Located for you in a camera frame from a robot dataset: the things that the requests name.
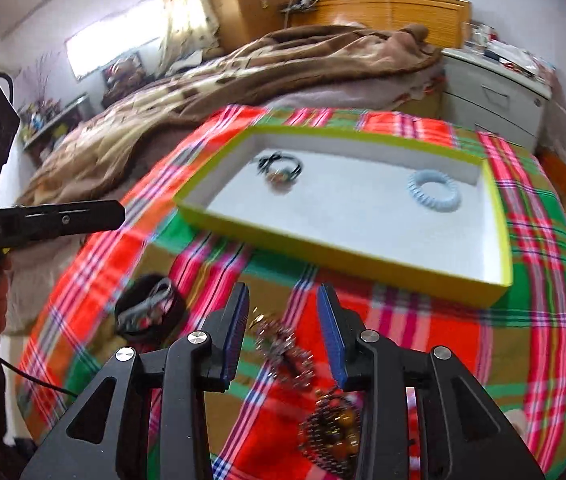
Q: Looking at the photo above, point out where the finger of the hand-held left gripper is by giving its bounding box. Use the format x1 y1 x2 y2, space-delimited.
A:
0 200 126 243

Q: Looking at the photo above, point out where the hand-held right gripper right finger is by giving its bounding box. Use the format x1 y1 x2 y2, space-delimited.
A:
317 284 546 480

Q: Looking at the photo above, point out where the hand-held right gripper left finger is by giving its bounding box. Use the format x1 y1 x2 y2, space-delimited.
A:
20 282 251 480

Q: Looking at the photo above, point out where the rose gold bead bracelet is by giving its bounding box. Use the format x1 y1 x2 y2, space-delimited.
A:
250 314 314 392

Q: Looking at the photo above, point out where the black leather wrap bracelet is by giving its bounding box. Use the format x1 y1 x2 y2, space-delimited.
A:
114 275 190 347

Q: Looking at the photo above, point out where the dark beaded bracelet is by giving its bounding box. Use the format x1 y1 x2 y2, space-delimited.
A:
299 394 364 478

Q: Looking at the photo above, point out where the yellow-green cardboard box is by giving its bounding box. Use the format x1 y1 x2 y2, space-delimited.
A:
173 125 514 309

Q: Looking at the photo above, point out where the black beaded hair tie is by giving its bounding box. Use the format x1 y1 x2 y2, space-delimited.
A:
254 151 305 187

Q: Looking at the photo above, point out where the light blue spiral hair tie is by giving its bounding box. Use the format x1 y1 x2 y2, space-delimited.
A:
407 170 464 211

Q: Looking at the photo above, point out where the cluttered shelf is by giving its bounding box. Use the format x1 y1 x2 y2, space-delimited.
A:
17 91 90 162

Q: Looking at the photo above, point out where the red green plaid cloth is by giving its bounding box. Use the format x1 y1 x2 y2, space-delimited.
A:
15 105 566 480

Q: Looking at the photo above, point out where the brown teddy bear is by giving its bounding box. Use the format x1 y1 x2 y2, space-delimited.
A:
102 54 146 95

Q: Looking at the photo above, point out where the window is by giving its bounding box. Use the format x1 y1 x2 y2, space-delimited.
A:
64 0 164 82

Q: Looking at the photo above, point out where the brown patterned blanket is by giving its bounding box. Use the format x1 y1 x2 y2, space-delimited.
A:
15 22 444 211

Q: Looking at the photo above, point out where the spotted cream curtain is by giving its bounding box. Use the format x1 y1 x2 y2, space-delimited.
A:
157 0 222 63

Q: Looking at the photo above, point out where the mauve bed sheet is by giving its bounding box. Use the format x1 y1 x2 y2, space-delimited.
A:
243 67 444 122

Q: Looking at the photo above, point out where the wooden wardrobe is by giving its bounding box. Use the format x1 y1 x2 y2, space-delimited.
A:
197 0 300 55

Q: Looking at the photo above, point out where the orange box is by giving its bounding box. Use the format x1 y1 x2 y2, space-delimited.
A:
537 151 566 207

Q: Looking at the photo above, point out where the white nightstand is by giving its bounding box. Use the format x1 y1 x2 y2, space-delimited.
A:
439 47 554 153

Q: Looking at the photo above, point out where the power strip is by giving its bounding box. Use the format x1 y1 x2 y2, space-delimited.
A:
279 0 320 15

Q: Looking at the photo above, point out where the wooden bed headboard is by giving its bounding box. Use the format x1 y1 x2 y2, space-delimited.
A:
312 0 472 50

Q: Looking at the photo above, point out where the clutter of small packets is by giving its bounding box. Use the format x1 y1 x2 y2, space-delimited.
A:
462 21 556 77

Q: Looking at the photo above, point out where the black cable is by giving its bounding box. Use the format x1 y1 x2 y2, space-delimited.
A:
0 352 80 397

